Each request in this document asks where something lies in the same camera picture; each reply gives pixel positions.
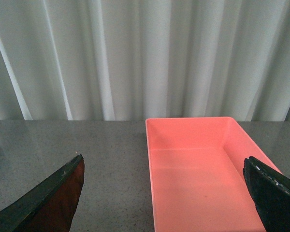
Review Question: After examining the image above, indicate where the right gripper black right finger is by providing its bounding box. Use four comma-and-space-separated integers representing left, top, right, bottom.
243, 156, 290, 232

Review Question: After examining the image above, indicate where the white pleated curtain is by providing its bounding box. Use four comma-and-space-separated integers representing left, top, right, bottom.
0, 0, 290, 121

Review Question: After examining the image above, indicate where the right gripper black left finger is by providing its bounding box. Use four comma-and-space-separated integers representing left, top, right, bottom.
0, 155, 85, 232

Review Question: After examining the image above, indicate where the pink plastic bin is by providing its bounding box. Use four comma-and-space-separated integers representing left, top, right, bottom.
145, 117, 274, 232

